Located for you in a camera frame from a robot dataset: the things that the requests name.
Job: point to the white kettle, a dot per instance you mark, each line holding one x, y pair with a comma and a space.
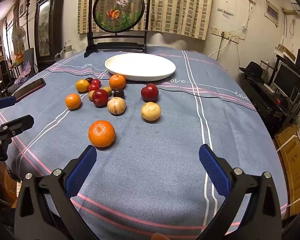
68, 52

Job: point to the computer monitor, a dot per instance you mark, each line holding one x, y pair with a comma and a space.
287, 80

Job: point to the small yellowish orange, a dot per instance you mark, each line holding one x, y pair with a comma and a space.
82, 85

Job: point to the small yellow round fruit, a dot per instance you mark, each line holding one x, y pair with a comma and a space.
108, 89
90, 95

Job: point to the black smartphone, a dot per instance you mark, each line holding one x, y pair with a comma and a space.
31, 88

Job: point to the blue plaid tablecloth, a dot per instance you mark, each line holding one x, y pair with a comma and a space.
165, 155

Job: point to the dark purple plum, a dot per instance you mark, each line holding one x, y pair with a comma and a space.
118, 93
88, 80

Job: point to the large mandarin orange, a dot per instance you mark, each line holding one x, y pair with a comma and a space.
101, 133

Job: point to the beige checked curtain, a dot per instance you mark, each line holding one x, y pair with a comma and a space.
177, 5

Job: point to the round goldfish screen black stand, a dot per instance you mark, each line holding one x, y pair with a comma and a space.
115, 46

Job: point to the white standing fan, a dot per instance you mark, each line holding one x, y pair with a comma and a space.
18, 36

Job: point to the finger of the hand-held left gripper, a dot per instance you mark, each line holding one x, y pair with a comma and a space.
3, 102
17, 124

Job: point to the dark wood framed panel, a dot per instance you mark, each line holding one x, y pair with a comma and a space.
46, 25

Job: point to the framed wall picture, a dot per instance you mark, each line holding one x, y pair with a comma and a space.
271, 12

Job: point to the red plum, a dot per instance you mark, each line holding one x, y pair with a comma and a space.
149, 92
100, 98

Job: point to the red cherry tomato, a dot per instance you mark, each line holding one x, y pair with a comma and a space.
93, 87
96, 81

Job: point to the black hat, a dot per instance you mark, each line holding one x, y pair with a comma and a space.
253, 70

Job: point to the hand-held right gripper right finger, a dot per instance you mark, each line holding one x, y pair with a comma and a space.
215, 172

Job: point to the dark chair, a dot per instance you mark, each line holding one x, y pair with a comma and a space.
28, 57

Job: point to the white plate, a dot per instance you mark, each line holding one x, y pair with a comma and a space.
140, 66

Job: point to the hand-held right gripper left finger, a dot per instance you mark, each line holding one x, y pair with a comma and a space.
81, 172

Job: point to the white wall outlet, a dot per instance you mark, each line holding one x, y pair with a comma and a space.
215, 31

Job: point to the black desk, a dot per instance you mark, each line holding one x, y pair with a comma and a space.
265, 102

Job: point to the beige speckled round fruit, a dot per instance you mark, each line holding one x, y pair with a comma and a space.
116, 106
151, 111

